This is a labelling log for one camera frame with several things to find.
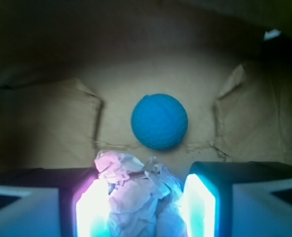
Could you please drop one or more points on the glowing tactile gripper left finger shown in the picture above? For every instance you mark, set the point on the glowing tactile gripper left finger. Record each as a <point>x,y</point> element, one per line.
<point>42,202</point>

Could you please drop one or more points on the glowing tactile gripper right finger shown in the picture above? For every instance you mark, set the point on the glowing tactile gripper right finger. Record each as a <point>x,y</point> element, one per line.
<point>238,199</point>

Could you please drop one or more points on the white paper ball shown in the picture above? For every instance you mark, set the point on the white paper ball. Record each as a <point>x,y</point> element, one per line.
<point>144,198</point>

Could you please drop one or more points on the blue textured ball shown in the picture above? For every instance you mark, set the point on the blue textured ball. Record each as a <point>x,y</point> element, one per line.
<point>159,122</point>

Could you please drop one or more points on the brown paper bag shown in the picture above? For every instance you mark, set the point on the brown paper bag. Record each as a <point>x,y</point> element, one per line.
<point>72,71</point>

